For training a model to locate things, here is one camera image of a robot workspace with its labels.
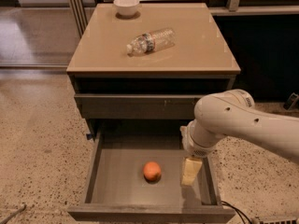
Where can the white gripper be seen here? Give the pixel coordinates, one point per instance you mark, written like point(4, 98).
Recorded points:
point(193, 147)

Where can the orange fruit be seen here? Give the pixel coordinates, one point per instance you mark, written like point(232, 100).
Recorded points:
point(152, 171)

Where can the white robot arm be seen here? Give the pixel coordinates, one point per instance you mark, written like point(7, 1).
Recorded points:
point(233, 113)

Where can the open grey middle drawer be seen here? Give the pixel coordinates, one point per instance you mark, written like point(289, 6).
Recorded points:
point(117, 191)

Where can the brown drawer cabinet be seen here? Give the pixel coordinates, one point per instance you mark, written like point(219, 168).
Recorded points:
point(200, 62)

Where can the closed grey top drawer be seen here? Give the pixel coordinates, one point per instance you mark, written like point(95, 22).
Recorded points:
point(125, 106)

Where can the white floor power strip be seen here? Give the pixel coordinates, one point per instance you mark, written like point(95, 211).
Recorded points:
point(275, 220)

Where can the small dark floor object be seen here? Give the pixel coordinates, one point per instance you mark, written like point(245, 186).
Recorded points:
point(291, 101)

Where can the clear plastic water bottle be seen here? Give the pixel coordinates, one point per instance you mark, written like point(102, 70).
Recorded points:
point(151, 42)

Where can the white ceramic bowl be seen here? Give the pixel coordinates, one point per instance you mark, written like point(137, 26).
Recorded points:
point(126, 8)

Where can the grey rod on floor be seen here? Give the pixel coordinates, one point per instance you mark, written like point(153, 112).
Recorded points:
point(12, 215)

